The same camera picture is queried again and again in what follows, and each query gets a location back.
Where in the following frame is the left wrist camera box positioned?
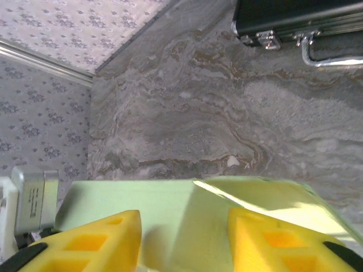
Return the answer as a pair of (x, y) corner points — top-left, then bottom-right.
(0, 165), (60, 257)

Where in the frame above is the black case with metal trim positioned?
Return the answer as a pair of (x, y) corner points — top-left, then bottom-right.
(231, 0), (363, 69)

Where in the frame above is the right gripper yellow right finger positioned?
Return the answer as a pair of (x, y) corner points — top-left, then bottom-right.
(228, 206), (363, 272)

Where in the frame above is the aluminium frame post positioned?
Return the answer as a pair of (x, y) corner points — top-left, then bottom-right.
(0, 39), (96, 87)

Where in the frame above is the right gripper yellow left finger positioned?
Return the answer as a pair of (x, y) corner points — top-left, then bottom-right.
(5, 209), (142, 272)

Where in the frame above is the light green paper box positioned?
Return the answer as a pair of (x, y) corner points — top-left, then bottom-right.
(55, 175), (363, 272)

